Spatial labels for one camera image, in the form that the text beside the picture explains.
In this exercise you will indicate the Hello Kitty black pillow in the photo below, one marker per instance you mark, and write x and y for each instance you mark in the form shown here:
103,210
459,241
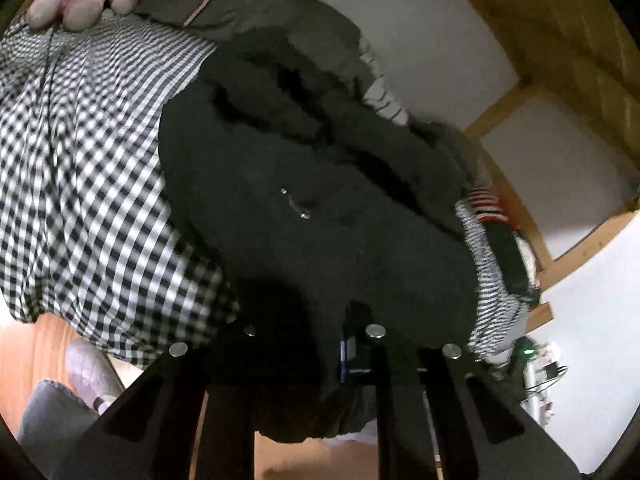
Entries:
504,244

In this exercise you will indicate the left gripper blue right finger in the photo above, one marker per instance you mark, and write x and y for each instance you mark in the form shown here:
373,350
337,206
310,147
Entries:
440,415

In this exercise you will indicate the red striped pillow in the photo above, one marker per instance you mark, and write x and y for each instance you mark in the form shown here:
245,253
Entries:
487,205

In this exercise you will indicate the large black jacket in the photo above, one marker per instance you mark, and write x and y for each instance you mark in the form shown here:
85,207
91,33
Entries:
306,197

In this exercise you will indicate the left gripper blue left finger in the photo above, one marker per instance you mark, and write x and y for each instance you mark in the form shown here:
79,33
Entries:
188,416

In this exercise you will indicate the grey striped duvet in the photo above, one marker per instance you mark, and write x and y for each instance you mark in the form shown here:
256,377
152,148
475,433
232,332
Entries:
320,32

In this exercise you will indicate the white desk with cables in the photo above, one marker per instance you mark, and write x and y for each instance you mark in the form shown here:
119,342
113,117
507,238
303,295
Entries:
536,370

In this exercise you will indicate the grey slipper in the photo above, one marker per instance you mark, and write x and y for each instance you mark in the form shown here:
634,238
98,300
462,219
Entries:
92,375

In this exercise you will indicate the wooden bunk bed frame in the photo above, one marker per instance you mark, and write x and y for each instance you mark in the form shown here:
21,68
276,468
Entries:
580,52

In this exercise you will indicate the black white checkered bedsheet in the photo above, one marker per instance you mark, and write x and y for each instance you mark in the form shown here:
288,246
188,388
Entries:
86,227

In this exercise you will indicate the folded grey clothes pile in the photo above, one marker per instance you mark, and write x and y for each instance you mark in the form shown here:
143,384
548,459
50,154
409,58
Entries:
450,168

